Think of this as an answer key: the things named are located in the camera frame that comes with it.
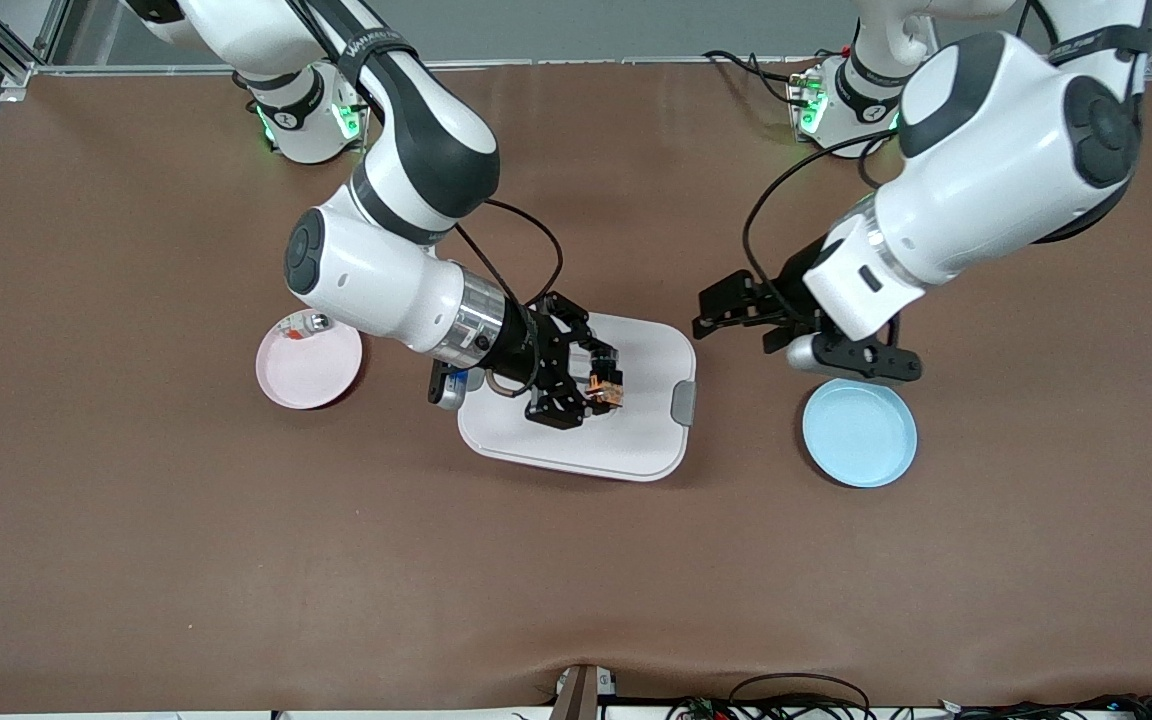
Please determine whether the orange black switch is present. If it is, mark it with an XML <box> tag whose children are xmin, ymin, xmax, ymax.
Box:
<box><xmin>586</xmin><ymin>368</ymin><xmax>627</xmax><ymax>409</ymax></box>

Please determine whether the white lidded storage box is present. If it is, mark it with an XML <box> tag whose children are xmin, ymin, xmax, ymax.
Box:
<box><xmin>457</xmin><ymin>312</ymin><xmax>698</xmax><ymax>483</ymax></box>

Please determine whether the light blue round plate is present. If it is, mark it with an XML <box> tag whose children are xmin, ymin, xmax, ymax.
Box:
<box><xmin>802</xmin><ymin>378</ymin><xmax>919</xmax><ymax>489</ymax></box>

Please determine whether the pink round plate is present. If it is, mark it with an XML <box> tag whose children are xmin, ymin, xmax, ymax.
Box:
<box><xmin>255</xmin><ymin>308</ymin><xmax>364</xmax><ymax>411</ymax></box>

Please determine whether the brown table mat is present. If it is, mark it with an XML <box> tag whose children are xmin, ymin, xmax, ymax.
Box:
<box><xmin>0</xmin><ymin>58</ymin><xmax>1152</xmax><ymax>713</ymax></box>

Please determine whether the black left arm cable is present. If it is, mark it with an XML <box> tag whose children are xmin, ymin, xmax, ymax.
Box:
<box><xmin>743</xmin><ymin>128</ymin><xmax>902</xmax><ymax>326</ymax></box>

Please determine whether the silver table edge rail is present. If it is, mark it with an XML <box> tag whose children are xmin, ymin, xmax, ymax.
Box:
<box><xmin>36</xmin><ymin>58</ymin><xmax>1137</xmax><ymax>73</ymax></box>

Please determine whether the metal table edge bracket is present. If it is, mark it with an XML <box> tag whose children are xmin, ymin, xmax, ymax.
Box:
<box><xmin>551</xmin><ymin>665</ymin><xmax>619</xmax><ymax>720</ymax></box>

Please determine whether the black looped cable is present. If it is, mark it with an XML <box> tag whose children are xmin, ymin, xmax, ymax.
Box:
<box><xmin>729</xmin><ymin>672</ymin><xmax>874</xmax><ymax>720</ymax></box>

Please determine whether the black cable bundle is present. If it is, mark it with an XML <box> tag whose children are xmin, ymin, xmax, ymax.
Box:
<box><xmin>941</xmin><ymin>693</ymin><xmax>1152</xmax><ymax>720</ymax></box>

